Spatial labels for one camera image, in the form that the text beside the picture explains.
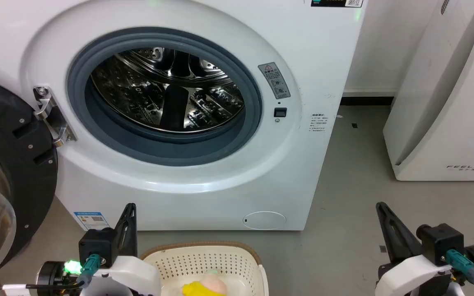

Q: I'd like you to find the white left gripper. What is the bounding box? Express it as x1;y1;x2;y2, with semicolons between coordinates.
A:
90;203;162;296

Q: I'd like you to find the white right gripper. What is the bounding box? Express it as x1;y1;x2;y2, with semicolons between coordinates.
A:
375;201;453;296

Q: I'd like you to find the black round washer door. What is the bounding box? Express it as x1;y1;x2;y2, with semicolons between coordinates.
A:
0;75;59;284

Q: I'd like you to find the metal washer door hinge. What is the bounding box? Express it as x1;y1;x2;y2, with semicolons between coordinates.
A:
33;86;77;148

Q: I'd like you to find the blue energy label sticker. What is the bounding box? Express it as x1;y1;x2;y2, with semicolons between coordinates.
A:
74;211;110;231

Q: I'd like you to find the cream perforated laundry basket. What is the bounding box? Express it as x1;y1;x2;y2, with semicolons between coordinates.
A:
140;242;269;296

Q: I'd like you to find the yellow and pink cloth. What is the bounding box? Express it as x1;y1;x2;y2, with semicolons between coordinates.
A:
182;271;228;296

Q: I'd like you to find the white front-load washing machine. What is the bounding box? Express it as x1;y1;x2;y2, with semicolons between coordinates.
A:
0;0;368;231

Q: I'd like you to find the white air purifier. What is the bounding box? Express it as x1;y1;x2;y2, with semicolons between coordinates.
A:
383;0;474;182

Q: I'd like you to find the grey warning sticker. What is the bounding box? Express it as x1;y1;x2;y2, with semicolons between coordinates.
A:
258;62;291;99

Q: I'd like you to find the black QR code sticker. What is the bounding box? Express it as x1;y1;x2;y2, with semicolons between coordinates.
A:
311;0;363;8

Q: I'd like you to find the teal plug right gripper cable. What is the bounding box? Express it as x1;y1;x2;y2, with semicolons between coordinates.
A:
446;249;474;296

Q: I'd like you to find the black wall baseboard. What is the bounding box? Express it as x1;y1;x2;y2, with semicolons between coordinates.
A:
339;96;395;107

